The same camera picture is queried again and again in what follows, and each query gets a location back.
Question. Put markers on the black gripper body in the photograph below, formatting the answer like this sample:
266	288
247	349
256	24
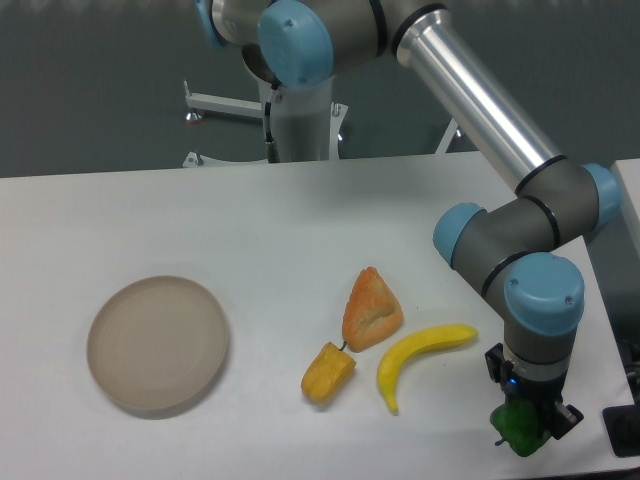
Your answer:
540	384

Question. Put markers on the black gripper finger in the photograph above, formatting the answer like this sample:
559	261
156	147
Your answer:
560	419

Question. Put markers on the green toy pepper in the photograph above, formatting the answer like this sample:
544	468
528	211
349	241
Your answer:
519	425

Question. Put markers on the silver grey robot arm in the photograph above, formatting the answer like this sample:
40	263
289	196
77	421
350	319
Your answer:
507	255

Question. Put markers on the yellow toy pepper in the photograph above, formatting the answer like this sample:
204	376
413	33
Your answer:
327	373

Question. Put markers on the beige round plate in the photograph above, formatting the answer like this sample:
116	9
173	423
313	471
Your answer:
156	347

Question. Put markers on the black device at edge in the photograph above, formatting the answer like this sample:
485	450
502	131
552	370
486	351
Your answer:
622	425

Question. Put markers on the yellow toy banana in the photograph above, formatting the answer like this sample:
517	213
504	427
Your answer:
432	339

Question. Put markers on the orange toy bread wedge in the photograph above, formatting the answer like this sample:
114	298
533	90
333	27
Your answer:
372	313

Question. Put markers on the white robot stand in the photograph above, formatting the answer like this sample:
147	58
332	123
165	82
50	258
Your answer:
298	125

